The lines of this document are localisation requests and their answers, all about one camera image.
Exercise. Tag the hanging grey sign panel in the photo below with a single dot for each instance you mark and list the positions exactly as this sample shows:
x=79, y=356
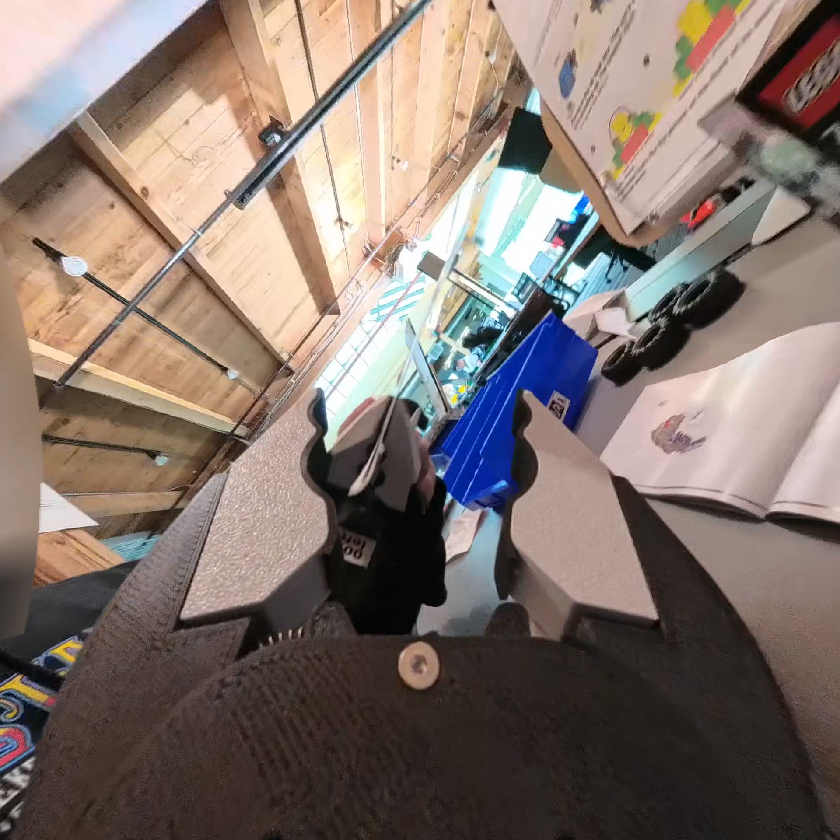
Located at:
x=432, y=266

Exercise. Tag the grey desk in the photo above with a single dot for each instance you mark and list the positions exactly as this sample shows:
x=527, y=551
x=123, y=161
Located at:
x=754, y=590

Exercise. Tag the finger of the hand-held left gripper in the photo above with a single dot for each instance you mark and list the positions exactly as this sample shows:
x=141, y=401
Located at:
x=400, y=459
x=348, y=453

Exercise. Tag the person in black sweatshirt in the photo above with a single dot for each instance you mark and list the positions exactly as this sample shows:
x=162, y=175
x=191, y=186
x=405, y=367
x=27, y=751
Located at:
x=26, y=722

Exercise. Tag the blue plastic bin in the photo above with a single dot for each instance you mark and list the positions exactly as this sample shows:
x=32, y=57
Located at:
x=518, y=407

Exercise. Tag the white brick-print poster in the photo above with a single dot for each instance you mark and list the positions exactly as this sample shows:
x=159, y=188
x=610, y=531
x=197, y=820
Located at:
x=623, y=79

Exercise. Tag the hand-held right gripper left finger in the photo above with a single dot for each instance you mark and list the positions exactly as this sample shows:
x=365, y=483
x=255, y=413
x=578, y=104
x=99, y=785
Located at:
x=262, y=525

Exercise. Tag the leaning display board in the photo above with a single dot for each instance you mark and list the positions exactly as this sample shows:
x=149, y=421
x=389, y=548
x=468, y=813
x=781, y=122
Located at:
x=426, y=374

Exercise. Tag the black toy tire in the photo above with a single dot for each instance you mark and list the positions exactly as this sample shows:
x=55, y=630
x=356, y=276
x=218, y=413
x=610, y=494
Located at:
x=620, y=366
x=712, y=298
x=669, y=305
x=659, y=342

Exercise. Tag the open instruction booklet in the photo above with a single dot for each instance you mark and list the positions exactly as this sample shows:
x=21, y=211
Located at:
x=754, y=407

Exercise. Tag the person's left hand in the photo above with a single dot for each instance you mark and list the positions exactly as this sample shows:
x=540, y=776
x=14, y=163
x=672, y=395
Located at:
x=428, y=479

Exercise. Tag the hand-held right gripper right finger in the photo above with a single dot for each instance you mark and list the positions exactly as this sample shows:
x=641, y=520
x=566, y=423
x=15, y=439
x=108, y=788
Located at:
x=571, y=525

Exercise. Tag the black toy set box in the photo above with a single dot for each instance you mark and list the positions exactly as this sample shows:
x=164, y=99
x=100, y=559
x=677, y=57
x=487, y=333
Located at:
x=800, y=92

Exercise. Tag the white paper packet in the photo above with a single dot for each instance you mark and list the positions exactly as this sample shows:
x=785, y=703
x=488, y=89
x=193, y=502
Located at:
x=613, y=325

